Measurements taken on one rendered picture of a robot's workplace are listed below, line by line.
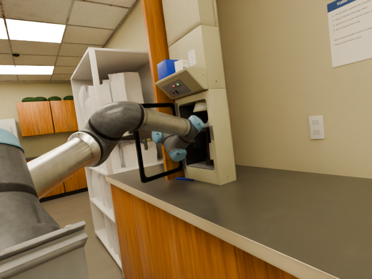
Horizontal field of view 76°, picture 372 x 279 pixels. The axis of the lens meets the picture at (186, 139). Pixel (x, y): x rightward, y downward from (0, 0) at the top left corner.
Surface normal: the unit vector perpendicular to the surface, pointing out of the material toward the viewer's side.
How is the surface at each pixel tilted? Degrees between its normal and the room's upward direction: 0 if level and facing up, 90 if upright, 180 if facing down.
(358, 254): 0
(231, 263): 90
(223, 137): 90
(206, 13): 90
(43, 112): 90
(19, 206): 38
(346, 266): 0
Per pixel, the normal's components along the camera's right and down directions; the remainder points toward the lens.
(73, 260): 0.68, -0.04
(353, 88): -0.83, 0.15
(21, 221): 0.44, -0.88
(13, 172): 0.75, -0.65
